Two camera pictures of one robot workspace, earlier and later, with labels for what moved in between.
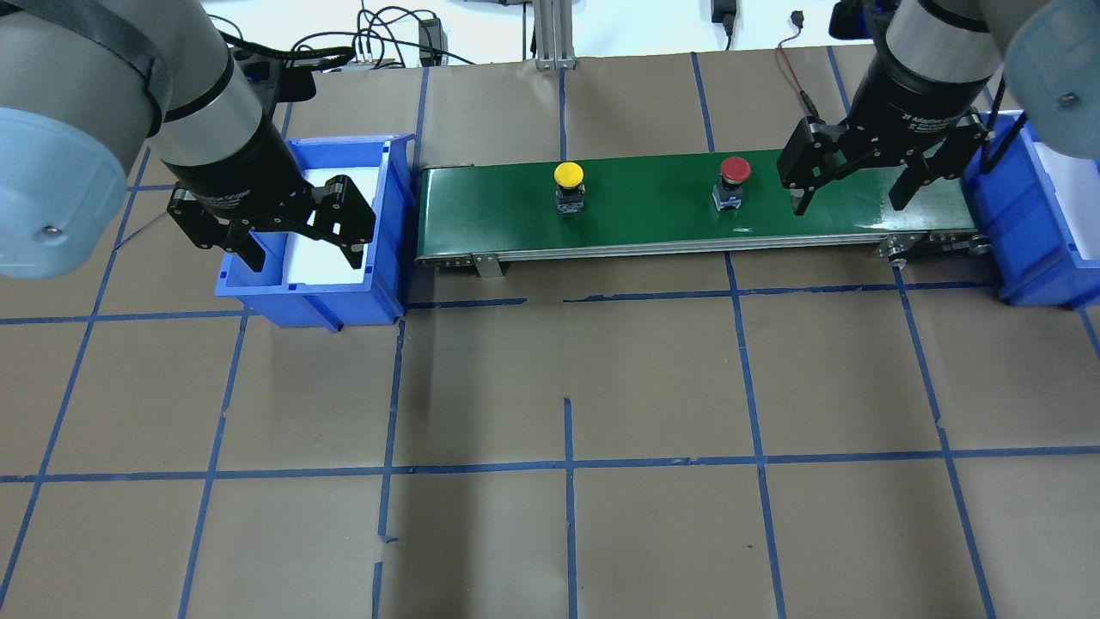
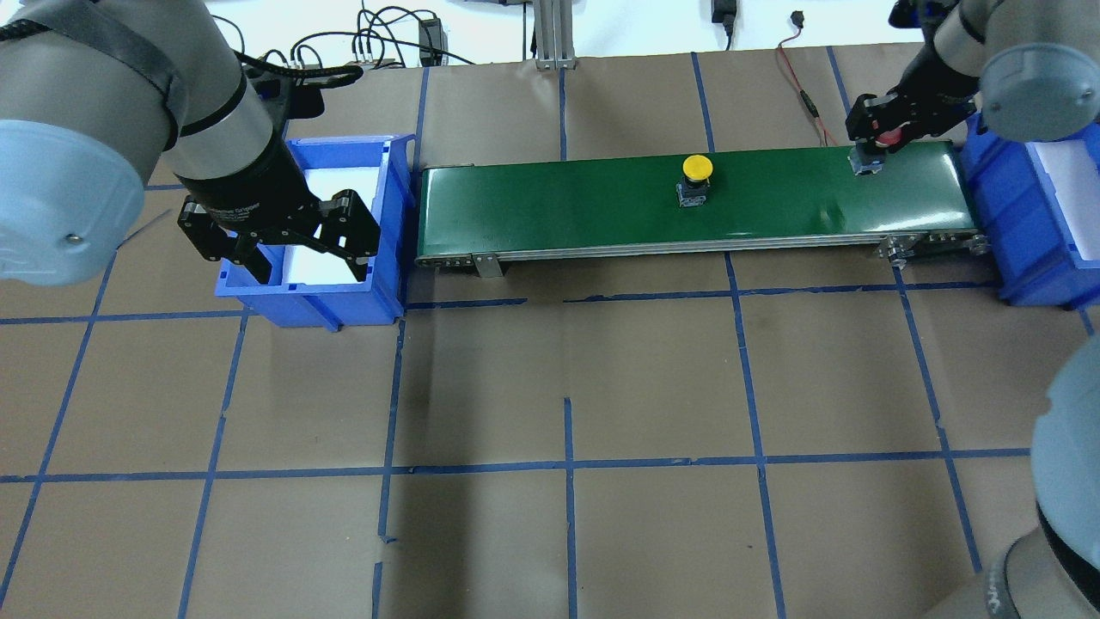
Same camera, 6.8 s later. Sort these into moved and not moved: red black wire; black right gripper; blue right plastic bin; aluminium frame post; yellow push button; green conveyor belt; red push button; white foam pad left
Moved: black right gripper; red push button; yellow push button
Not moved: green conveyor belt; aluminium frame post; red black wire; blue right plastic bin; white foam pad left
